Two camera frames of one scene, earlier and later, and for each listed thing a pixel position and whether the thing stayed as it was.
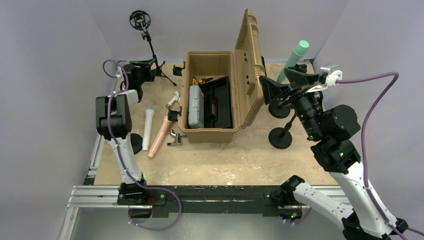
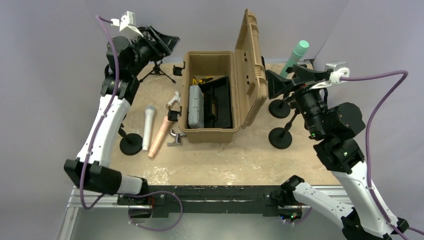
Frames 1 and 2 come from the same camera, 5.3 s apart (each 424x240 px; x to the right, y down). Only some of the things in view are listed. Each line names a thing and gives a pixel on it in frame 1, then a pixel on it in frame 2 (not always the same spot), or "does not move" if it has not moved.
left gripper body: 139,83 -> 144,51
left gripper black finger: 141,70 -> 165,44
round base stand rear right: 278,111 does not move
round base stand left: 136,142 does not move
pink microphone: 165,126 does not move
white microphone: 149,112 does not move
